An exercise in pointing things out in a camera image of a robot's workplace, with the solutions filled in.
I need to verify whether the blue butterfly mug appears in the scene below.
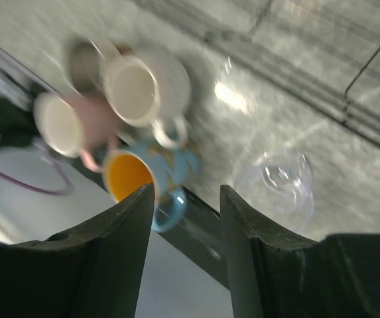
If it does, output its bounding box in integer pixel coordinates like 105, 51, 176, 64
102, 141, 200, 233

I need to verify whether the pink mug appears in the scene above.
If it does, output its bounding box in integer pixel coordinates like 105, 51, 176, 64
32, 91, 124, 173

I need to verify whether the beige mug white inside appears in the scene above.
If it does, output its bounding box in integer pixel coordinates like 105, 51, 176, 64
103, 48, 192, 149

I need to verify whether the black wire dish rack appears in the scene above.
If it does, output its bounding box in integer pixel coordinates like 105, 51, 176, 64
136, 0, 380, 153

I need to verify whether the steel cup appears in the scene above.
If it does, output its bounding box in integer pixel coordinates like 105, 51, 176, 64
66, 37, 106, 96

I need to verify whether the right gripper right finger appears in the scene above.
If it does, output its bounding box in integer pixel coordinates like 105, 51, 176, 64
220, 185, 380, 317

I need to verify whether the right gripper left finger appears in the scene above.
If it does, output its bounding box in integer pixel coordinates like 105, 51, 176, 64
0, 184, 155, 317

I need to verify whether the clear glass cup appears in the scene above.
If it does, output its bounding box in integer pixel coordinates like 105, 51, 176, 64
233, 150, 314, 232

